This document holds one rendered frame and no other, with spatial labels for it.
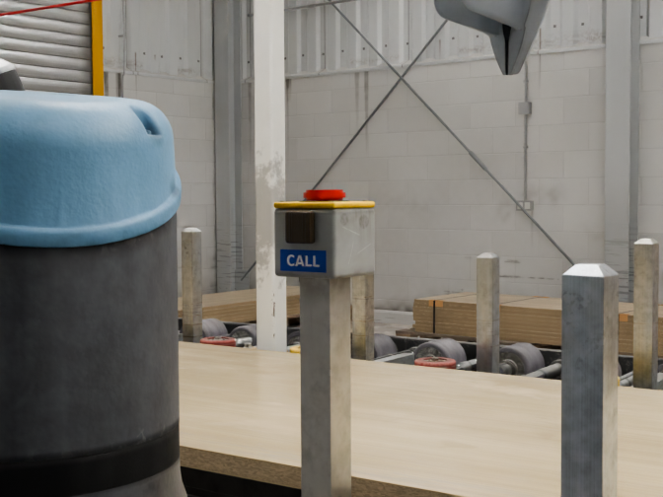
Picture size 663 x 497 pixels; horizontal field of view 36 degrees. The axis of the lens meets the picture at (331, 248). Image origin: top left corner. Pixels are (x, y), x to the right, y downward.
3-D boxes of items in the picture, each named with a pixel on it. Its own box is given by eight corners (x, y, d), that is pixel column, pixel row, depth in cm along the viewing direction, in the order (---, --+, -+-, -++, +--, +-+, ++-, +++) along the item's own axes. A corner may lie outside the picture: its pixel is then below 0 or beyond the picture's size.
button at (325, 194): (330, 208, 95) (330, 189, 95) (294, 208, 97) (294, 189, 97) (353, 207, 98) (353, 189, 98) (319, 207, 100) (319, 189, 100)
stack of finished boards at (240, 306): (344, 306, 997) (344, 289, 996) (162, 334, 804) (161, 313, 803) (283, 302, 1042) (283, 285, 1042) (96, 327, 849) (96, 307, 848)
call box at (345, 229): (334, 287, 93) (333, 200, 93) (272, 284, 97) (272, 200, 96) (376, 281, 99) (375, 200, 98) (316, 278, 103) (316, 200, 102)
